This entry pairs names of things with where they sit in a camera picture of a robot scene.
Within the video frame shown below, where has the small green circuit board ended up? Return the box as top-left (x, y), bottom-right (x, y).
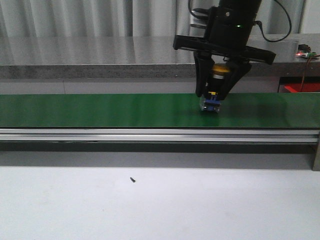
top-left (295, 44), bottom-right (320, 59)

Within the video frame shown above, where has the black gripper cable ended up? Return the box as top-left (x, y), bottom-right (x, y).
top-left (253, 0), bottom-right (293, 43)

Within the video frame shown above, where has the aluminium conveyor frame rail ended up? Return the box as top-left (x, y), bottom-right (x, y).
top-left (0, 128), bottom-right (320, 171)

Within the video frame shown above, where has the grey stone counter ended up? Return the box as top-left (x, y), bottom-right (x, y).
top-left (0, 33), bottom-right (320, 80)

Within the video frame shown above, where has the green conveyor belt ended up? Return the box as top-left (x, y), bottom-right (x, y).
top-left (0, 93), bottom-right (320, 129)

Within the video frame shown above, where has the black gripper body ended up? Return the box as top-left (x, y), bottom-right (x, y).
top-left (173, 0), bottom-right (276, 64)

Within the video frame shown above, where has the red plastic tray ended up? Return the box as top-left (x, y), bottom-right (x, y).
top-left (283, 83), bottom-right (320, 93)

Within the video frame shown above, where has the black push button base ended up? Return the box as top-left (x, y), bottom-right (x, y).
top-left (200, 63), bottom-right (231, 113)

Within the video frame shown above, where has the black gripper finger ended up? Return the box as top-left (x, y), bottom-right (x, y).
top-left (217, 60), bottom-right (252, 100)
top-left (193, 51), bottom-right (215, 97)

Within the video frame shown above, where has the grey curtain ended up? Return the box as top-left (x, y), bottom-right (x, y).
top-left (0, 0), bottom-right (320, 37)

